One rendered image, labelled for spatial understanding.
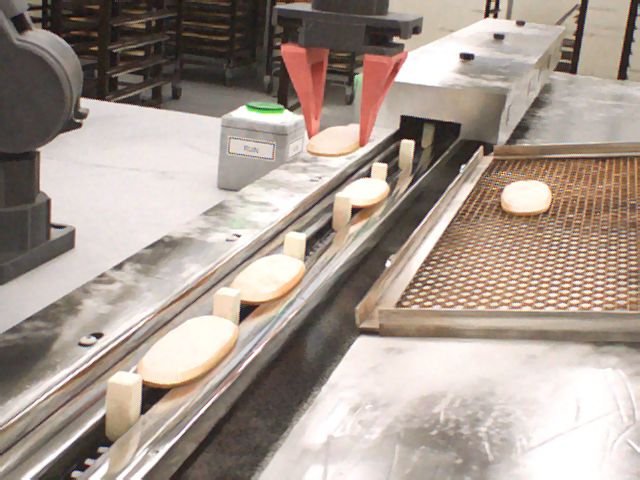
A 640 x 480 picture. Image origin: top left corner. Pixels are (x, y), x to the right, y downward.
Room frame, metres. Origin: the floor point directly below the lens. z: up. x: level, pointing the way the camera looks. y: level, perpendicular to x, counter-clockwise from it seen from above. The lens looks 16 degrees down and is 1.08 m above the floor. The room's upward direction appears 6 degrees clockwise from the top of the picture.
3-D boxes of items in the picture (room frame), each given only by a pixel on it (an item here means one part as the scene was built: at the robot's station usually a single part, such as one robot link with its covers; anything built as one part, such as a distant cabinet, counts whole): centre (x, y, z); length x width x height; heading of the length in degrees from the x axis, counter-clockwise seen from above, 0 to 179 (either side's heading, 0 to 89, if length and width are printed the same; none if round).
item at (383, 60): (0.81, -0.01, 0.97); 0.07 x 0.07 x 0.09; 76
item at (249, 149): (1.07, 0.07, 0.84); 0.08 x 0.08 x 0.11; 76
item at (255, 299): (0.69, 0.03, 0.86); 0.10 x 0.04 x 0.01; 166
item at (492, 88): (1.85, -0.26, 0.89); 1.25 x 0.18 x 0.09; 166
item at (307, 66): (0.81, 0.00, 0.97); 0.07 x 0.07 x 0.09; 76
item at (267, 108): (1.07, 0.07, 0.90); 0.04 x 0.04 x 0.02
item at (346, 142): (0.81, 0.00, 0.93); 0.10 x 0.04 x 0.01; 166
